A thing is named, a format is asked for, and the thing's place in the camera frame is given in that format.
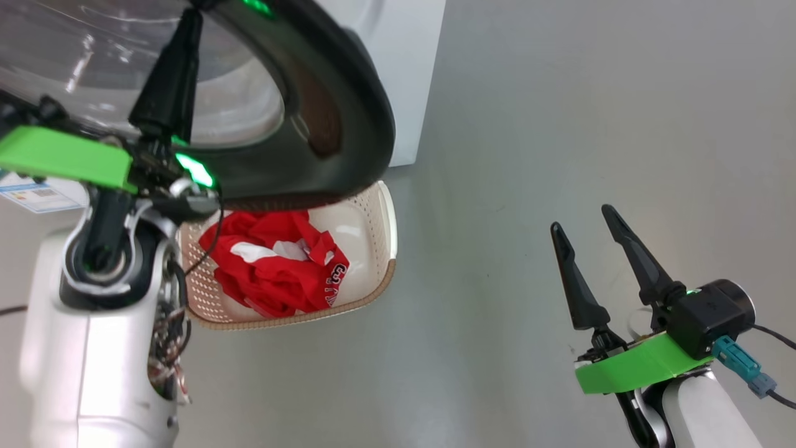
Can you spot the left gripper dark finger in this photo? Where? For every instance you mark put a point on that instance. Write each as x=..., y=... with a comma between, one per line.
x=171, y=81

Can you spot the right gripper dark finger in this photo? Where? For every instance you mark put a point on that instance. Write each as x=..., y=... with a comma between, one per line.
x=581, y=292
x=647, y=274

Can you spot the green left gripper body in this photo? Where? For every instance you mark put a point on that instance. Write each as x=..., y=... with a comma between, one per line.
x=62, y=155

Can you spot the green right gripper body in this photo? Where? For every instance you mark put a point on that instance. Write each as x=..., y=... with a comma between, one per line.
x=640, y=367

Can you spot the black round glass washer door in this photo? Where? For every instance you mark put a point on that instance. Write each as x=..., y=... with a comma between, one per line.
x=348, y=155

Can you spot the large red garment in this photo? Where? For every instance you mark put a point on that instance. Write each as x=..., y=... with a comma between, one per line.
x=273, y=286

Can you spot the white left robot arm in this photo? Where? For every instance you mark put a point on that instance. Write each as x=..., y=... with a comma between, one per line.
x=62, y=373

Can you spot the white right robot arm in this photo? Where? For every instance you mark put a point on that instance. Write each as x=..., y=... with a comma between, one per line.
x=703, y=417

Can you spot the cream perforated laundry basket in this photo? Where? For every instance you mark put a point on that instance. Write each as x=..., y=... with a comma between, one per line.
x=367, y=236

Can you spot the white front-load washing machine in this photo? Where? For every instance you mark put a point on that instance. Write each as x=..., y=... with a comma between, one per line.
x=410, y=74

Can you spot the blue energy label sticker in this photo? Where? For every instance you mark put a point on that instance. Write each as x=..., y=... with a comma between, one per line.
x=37, y=193

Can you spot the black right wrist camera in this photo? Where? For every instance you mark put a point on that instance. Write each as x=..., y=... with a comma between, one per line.
x=709, y=317

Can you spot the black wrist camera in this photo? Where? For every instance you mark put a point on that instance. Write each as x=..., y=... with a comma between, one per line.
x=193, y=202
x=709, y=317

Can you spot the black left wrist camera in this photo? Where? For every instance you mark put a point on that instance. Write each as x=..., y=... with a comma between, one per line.
x=193, y=202

